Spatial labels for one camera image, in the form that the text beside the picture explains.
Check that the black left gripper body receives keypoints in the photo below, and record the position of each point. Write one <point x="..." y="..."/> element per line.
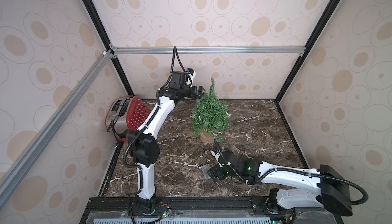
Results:
<point x="192" y="92"/>

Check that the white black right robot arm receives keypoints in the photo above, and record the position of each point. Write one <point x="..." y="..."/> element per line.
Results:
<point x="320" y="188"/>

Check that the black left corner frame post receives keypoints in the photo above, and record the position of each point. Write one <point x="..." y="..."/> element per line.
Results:
<point x="99" y="27"/>

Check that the black corner frame post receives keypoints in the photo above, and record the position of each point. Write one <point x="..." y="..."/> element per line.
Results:
<point x="319" y="27"/>
<point x="99" y="27"/>

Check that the clear string light with bulbs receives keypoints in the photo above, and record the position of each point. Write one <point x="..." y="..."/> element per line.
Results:
<point x="222" y="124"/>

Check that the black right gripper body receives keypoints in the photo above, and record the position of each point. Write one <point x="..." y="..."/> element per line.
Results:
<point x="220" y="167"/>

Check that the aluminium left wall rail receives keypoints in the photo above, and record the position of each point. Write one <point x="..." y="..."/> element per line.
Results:
<point x="30" y="155"/>

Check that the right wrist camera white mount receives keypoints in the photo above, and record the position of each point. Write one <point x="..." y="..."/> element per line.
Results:
<point x="216" y="153"/>

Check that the red polka dot toaster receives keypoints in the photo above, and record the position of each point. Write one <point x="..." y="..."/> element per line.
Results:
<point x="126" y="113"/>

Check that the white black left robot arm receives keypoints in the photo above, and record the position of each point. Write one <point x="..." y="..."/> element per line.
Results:
<point x="143" y="149"/>

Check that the small green christmas tree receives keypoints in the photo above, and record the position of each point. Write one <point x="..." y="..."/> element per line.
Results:
<point x="204" y="113"/>

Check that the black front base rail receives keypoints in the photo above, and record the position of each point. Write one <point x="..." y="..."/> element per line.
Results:
<point x="202" y="210"/>

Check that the horizontal aluminium back rail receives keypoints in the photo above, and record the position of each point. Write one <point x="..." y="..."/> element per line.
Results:
<point x="210" y="50"/>

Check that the clear plastic battery box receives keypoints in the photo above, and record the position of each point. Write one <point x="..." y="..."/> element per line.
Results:
<point x="205" y="169"/>

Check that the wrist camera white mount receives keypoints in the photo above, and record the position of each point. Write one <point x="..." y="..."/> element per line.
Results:
<point x="216" y="153"/>
<point x="190" y="75"/>

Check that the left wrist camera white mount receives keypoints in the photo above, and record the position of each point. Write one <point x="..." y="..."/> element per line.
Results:
<point x="190" y="75"/>

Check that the black right corner frame post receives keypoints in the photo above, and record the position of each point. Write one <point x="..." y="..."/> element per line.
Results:
<point x="319" y="27"/>

